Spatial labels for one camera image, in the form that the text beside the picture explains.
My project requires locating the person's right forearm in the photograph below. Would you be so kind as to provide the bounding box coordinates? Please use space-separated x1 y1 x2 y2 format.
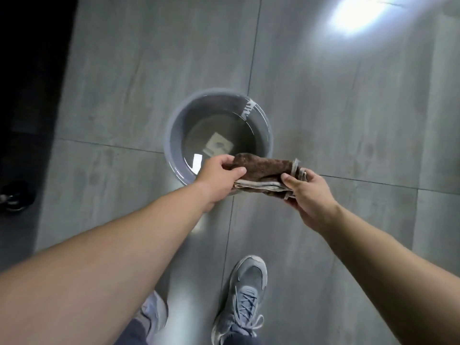
318 206 460 345

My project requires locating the grey plastic basin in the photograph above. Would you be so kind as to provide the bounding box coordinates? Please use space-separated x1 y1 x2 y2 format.
163 88 275 195

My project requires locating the person's grey sneaker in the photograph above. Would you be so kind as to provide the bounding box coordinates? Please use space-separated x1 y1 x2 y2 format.
139 290 169 340
211 255 269 345

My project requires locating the person's right hand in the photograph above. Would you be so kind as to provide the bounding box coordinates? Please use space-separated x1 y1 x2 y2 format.
280 168 343 235

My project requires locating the person's right grey sneaker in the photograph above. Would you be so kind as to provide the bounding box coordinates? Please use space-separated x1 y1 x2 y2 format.
211 255 269 345

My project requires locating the person's left hand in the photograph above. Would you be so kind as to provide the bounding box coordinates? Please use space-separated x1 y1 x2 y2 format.
193 154 248 214

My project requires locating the brown and grey cleaning cloth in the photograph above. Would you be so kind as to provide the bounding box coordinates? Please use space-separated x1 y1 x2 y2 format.
230 152 310 202

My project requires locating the person's left grey sneaker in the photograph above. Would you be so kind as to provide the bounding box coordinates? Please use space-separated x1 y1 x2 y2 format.
139 290 169 340

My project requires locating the black round object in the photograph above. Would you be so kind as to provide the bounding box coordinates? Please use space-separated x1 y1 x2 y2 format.
0 180 37 214

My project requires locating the person's left forearm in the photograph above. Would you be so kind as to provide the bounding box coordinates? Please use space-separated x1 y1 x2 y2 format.
0 181 216 345

